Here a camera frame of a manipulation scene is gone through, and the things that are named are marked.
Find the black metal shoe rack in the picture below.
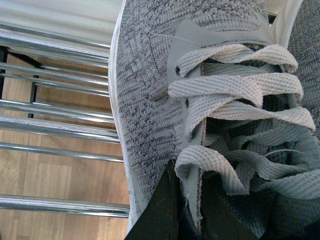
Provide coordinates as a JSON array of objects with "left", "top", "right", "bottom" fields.
[{"left": 0, "top": 23, "right": 131, "bottom": 219}]

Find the grey sneaker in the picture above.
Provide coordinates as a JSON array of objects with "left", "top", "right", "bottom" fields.
[{"left": 108, "top": 0, "right": 320, "bottom": 240}]

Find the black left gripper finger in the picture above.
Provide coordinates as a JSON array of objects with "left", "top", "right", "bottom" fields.
[{"left": 125, "top": 160, "right": 181, "bottom": 240}]

